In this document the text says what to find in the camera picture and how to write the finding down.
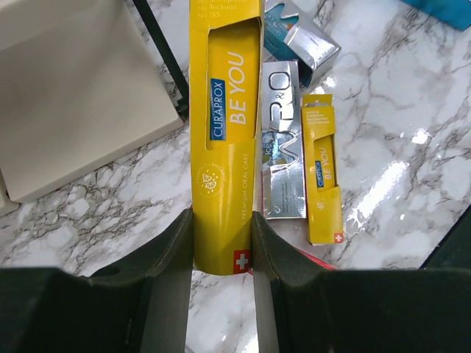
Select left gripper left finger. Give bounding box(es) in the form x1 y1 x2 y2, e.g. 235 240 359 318
1 209 194 352

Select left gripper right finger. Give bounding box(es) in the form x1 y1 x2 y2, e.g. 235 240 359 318
252 213 470 352

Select yellow toothpaste box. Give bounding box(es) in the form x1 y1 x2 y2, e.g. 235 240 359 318
301 94 344 244
189 1 264 276

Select beige three-tier shelf rack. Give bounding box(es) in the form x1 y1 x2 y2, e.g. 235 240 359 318
1 1 183 214

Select red toothpaste box barcode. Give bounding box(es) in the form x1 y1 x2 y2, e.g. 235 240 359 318
298 249 336 270

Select silver red R&O box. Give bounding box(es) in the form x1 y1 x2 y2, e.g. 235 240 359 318
261 61 307 219

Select silver R&O box upper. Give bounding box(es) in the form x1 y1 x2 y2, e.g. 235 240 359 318
264 1 341 87

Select silver blue R&O box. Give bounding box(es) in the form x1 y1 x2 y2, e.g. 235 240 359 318
403 0 471 32

